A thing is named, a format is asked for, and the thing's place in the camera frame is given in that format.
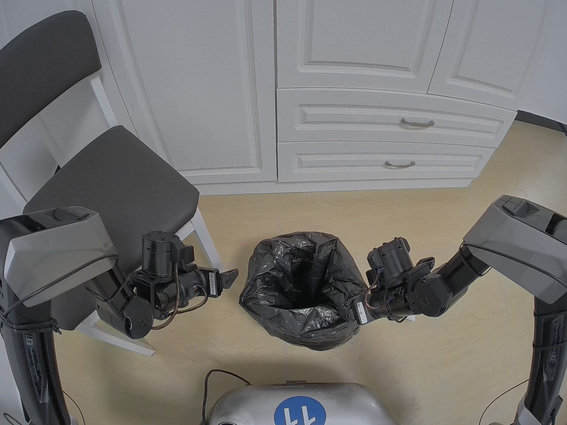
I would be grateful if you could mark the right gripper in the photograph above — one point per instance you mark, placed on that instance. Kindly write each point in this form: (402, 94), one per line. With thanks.
(376, 308)

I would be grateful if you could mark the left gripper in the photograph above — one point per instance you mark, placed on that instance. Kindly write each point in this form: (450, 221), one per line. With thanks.
(206, 284)

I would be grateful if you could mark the white printed wrapper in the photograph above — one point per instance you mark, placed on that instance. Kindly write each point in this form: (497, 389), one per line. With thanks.
(407, 318)

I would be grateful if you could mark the black plastic bag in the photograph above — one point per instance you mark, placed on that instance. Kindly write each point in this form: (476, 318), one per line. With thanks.
(265, 281)

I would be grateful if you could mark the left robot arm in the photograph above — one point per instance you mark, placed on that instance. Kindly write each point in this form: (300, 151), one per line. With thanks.
(53, 246)

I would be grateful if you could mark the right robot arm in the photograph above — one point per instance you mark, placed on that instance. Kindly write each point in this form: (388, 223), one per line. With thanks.
(509, 246)

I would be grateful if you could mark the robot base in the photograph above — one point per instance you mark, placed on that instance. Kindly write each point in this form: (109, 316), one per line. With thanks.
(248, 405)

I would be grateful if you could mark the white chair grey cushions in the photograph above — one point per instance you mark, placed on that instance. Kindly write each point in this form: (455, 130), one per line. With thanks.
(110, 179)

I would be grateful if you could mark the white wardrobe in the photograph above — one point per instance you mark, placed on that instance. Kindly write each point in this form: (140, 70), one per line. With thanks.
(354, 24)

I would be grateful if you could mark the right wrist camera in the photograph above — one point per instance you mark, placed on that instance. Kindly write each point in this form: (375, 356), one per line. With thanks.
(375, 261)

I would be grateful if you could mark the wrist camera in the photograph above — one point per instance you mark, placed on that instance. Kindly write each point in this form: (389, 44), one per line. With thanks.
(375, 261)
(186, 257)

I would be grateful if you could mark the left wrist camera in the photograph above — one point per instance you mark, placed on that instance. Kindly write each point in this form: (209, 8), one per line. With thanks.
(186, 257)

